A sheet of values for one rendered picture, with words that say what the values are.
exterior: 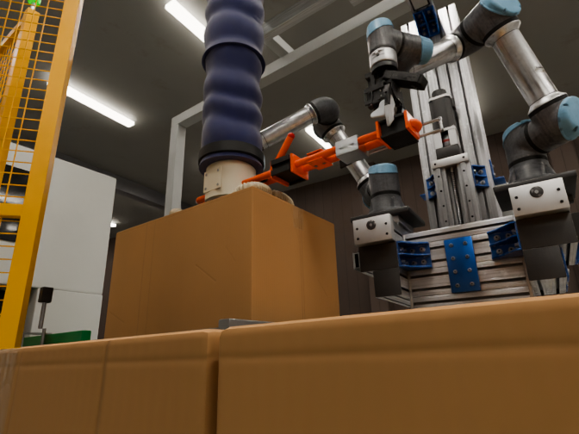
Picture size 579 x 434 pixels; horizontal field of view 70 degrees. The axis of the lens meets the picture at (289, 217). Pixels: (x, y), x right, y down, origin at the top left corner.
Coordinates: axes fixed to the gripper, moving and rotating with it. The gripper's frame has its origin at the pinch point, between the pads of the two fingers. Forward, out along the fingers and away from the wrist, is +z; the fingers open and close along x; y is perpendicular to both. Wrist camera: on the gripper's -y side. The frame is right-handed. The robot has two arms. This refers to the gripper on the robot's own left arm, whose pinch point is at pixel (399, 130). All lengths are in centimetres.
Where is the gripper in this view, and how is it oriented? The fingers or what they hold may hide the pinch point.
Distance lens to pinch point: 110.7
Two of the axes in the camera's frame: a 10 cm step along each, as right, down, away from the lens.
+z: 0.2, 9.4, -3.3
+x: -6.1, -2.5, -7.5
